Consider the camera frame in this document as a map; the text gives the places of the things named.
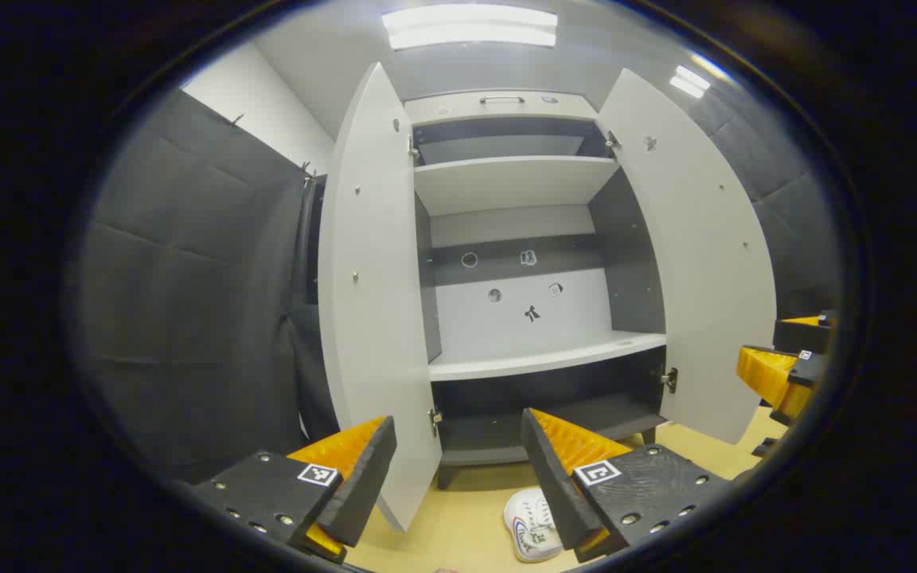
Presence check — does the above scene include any white canvas shoe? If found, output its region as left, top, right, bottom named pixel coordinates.
left=504, top=488, right=564, bottom=563

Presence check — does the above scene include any white cabinet shelf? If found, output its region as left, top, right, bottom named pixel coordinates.
left=413, top=155, right=621, bottom=217
left=428, top=330, right=668, bottom=383

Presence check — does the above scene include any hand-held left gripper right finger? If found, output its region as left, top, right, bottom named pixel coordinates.
left=520, top=407, right=734, bottom=564

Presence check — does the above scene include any grey shoe cabinet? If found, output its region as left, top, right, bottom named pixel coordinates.
left=403, top=89, right=670, bottom=490

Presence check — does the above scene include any grey cabinet door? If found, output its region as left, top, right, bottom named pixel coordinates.
left=317, top=62, right=443, bottom=532
left=595, top=68, right=778, bottom=445

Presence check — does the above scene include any black backdrop cloth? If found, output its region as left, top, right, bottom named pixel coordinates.
left=80, top=88, right=341, bottom=482
left=705, top=111, right=843, bottom=319

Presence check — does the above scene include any ceiling light panel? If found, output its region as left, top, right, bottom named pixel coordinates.
left=669, top=65, right=712, bottom=99
left=383, top=4, right=559, bottom=50

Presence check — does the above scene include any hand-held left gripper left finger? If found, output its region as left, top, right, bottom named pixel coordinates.
left=190, top=414, right=398, bottom=566

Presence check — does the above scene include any grey cabinet drawer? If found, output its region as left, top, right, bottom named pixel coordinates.
left=404, top=90, right=599, bottom=127

